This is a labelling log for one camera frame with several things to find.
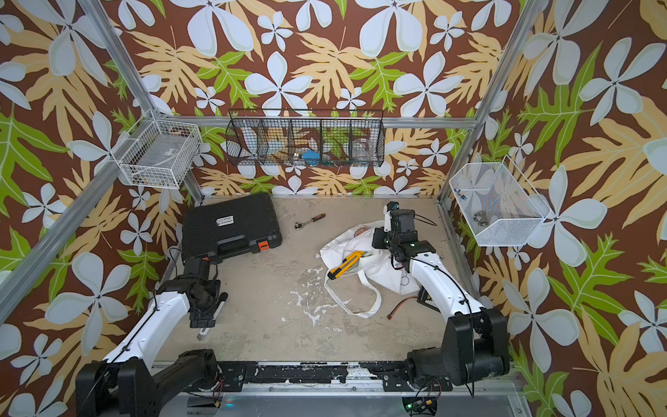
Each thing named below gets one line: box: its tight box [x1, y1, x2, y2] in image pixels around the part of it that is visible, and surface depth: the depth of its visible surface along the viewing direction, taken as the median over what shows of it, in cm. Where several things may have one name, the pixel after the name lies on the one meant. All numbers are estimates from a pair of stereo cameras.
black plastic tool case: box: [181, 192, 283, 265], surface depth 101 cm
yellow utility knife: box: [327, 250, 371, 280], surface depth 96 cm
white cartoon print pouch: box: [319, 220, 424, 319], surface depth 93 cm
